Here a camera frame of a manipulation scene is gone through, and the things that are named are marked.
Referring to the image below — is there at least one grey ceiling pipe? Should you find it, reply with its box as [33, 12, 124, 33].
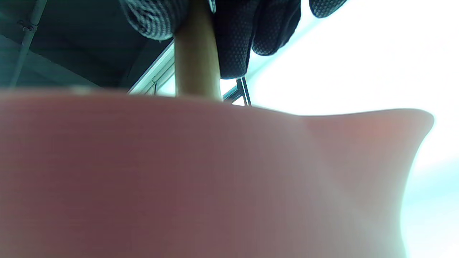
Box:
[9, 0, 48, 88]

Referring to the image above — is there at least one teal whisk with wooden handle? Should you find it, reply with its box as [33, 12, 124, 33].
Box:
[174, 0, 223, 101]

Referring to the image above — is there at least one person's right hand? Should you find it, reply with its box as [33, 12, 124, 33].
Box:
[118, 0, 348, 80]

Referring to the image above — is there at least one pink salad bowl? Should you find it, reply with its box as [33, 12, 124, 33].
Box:
[0, 88, 435, 258]

